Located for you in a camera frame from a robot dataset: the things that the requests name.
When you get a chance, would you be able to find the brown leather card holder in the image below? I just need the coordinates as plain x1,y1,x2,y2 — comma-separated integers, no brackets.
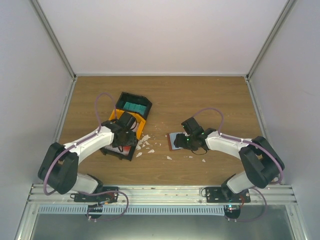
167,132,188,151

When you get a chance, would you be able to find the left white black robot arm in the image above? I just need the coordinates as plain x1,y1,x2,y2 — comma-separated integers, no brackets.
37,120,138,202

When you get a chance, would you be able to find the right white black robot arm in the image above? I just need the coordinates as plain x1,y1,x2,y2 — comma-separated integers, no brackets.
171,127,285,203

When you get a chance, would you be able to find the black bin with red cards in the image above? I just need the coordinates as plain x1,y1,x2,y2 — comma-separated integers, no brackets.
100,144,137,161

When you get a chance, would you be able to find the teal card stack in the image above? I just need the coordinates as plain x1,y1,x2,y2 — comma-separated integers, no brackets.
123,102,147,115

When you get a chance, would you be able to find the black bin with teal cards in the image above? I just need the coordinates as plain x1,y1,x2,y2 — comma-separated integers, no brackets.
115,92,153,120

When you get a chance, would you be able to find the orange plastic bin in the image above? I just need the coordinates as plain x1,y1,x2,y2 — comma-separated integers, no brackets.
109,109,146,139

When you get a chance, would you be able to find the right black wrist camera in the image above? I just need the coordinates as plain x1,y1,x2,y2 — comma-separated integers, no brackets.
181,117,204,137

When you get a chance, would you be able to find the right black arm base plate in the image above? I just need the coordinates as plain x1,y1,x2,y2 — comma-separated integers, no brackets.
200,186,251,204

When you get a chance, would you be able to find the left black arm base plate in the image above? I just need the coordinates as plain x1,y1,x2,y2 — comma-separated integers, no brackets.
70,186,119,203

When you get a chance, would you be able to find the aluminium front rail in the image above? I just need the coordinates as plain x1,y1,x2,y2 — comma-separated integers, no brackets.
27,184,297,205

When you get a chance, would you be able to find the grey slotted cable duct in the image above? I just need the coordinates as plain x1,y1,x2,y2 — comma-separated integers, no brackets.
38,204,225,216

